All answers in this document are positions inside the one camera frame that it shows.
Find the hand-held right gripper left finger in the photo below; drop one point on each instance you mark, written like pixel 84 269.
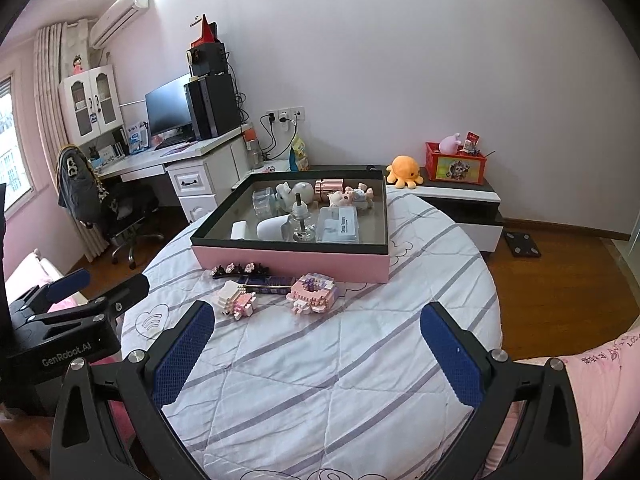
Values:
pixel 182 355

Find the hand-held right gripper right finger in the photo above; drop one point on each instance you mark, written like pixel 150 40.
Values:
pixel 452 355

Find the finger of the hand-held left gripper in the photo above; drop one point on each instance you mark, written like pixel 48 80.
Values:
pixel 127 292
pixel 67 285

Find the white charger block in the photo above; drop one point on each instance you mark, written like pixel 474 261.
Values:
pixel 239 231

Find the pink storage box black rim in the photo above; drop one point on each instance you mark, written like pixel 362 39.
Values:
pixel 300 262

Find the white cup-shaped device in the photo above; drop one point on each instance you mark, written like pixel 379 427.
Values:
pixel 270 230

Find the clear plastic cup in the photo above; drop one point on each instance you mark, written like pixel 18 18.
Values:
pixel 263 202

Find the clear plastic case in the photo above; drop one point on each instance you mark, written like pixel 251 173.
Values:
pixel 340 226

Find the clear mosquito liquid bottle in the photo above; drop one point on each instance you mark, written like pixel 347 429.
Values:
pixel 301 220

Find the white elephant figurine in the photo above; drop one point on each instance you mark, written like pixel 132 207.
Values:
pixel 287 194

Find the pink piglet figurine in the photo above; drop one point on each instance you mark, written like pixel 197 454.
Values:
pixel 350 197

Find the rose gold cylinder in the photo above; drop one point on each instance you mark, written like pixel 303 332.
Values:
pixel 329 187

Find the white pink brick model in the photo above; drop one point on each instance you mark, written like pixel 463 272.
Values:
pixel 235 301

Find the black office chair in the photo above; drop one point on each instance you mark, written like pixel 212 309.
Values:
pixel 127 210

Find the dark grey jacket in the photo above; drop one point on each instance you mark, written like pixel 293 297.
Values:
pixel 75 185

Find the black flower hair clip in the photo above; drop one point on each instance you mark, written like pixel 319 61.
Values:
pixel 240 270

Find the dark brick strip with flowers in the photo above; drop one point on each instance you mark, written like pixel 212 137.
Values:
pixel 270 287

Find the white grey striped quilt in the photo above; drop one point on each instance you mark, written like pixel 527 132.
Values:
pixel 325 360

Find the black floor scale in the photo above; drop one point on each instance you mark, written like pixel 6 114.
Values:
pixel 522 245

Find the white computer desk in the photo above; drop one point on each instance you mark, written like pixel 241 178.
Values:
pixel 200 180

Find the black white low cabinet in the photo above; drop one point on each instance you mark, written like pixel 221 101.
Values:
pixel 465 210

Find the window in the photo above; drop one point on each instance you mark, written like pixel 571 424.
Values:
pixel 12 150

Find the pink cloth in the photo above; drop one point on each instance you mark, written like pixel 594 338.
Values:
pixel 600 400

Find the blue white box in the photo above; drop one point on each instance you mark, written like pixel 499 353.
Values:
pixel 137 137

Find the black keyboard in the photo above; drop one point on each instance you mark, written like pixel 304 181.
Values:
pixel 175 141

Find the white glass-door hutch cabinet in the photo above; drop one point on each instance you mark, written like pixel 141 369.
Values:
pixel 90 105

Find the red storage crate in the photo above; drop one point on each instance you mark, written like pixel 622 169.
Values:
pixel 457 167

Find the orange cap bottle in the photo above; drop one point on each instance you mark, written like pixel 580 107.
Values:
pixel 253 150

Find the orange octopus plush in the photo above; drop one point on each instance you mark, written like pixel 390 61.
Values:
pixel 404 170

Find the black computer monitor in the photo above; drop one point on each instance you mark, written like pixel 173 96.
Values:
pixel 167 105

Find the white side cabinet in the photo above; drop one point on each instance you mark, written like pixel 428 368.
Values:
pixel 277 166

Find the black computer tower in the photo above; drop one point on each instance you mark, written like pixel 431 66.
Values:
pixel 215 107

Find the pink plush toy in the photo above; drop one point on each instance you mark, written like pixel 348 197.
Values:
pixel 449 144

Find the small red packet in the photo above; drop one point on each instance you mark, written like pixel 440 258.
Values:
pixel 472 141

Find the small doll figure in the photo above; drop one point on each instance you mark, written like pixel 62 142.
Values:
pixel 79 65

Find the snack bag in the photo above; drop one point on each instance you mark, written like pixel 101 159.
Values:
pixel 300 155

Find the black speaker box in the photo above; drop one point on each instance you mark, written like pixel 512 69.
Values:
pixel 210 60

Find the white air conditioner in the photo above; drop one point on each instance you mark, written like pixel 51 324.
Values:
pixel 120 17

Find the white bed frame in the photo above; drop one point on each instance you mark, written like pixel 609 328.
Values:
pixel 50 266

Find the white wall outlet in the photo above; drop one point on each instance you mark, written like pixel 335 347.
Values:
pixel 285 114

